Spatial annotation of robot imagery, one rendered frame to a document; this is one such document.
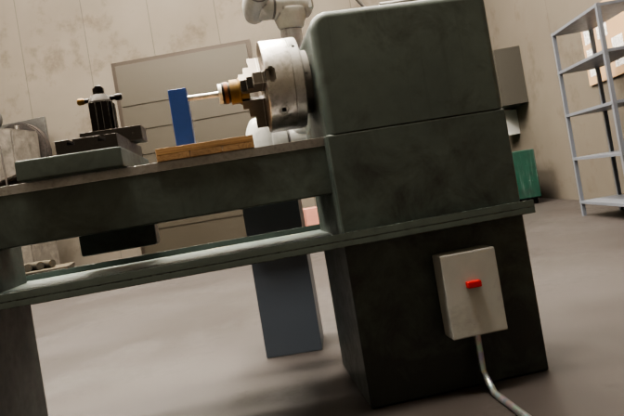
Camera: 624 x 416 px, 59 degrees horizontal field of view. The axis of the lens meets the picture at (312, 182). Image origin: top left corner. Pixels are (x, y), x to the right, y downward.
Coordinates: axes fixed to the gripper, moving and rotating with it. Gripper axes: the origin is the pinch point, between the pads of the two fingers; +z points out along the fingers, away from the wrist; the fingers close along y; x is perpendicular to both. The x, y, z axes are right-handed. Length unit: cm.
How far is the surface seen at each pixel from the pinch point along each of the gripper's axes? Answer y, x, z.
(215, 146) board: 41, -21, 53
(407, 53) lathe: 4, 34, 38
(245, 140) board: 35, -13, 53
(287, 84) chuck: 22.9, -1.1, 38.5
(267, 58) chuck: 24.9, -4.7, 28.8
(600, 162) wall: -540, 49, 105
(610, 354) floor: -29, 66, 149
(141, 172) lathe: 54, -40, 56
